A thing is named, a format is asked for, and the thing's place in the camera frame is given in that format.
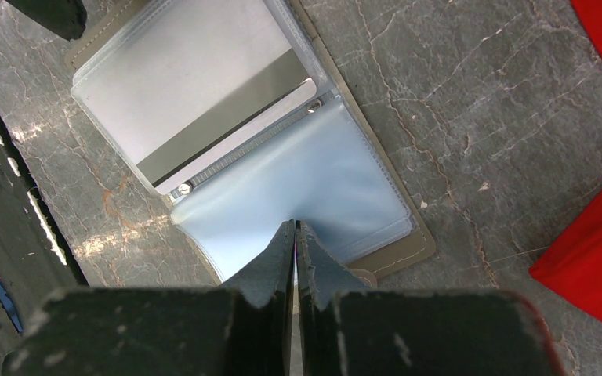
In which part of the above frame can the silver VIP credit card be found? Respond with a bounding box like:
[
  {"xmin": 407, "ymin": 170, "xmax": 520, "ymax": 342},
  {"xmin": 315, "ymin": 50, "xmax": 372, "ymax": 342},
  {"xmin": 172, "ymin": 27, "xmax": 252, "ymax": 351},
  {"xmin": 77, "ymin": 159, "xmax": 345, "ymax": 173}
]
[{"xmin": 71, "ymin": 1, "xmax": 325, "ymax": 194}]

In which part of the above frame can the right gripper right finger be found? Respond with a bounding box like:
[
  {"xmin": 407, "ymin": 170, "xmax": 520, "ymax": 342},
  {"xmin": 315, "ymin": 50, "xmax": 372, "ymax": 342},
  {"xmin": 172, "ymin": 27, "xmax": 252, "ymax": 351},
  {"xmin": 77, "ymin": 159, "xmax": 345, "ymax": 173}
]
[{"xmin": 295, "ymin": 221, "xmax": 564, "ymax": 375}]

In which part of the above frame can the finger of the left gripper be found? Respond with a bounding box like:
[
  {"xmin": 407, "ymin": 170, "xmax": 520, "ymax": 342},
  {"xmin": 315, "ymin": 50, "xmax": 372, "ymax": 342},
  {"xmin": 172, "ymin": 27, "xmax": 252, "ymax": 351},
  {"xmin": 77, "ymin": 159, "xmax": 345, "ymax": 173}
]
[{"xmin": 7, "ymin": 0, "xmax": 87, "ymax": 41}]

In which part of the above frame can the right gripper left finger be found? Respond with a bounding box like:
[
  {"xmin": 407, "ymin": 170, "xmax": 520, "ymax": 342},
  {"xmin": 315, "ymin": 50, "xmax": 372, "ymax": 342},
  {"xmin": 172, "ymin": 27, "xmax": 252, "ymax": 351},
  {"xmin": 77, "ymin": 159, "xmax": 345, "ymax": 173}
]
[{"xmin": 2, "ymin": 220, "xmax": 296, "ymax": 375}]

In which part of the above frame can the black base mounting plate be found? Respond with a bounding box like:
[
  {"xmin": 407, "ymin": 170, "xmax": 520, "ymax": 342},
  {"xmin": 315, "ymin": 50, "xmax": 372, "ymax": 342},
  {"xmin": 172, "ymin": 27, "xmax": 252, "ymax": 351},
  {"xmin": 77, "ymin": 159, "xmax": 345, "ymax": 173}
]
[{"xmin": 0, "ymin": 116, "xmax": 86, "ymax": 373}]

